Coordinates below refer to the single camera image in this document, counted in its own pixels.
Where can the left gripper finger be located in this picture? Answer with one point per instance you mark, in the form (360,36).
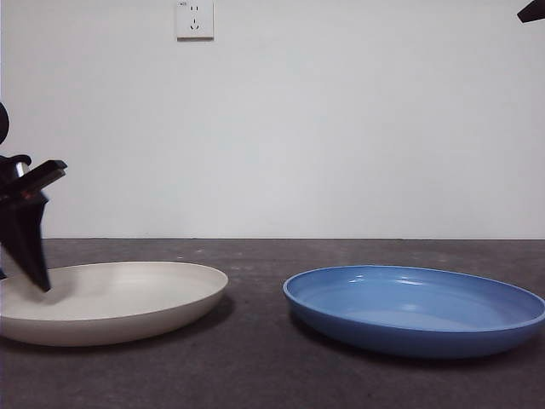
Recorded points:
(25,238)

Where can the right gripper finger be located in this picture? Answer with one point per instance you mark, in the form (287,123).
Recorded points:
(534,13)

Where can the white round plate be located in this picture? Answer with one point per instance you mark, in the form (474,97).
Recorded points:
(127,298)

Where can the blue round plate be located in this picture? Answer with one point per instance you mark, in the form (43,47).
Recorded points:
(404,336)

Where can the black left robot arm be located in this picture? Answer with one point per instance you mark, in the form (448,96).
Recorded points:
(3,123)

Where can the white wall socket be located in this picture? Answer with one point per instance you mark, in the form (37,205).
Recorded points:
(195,25)

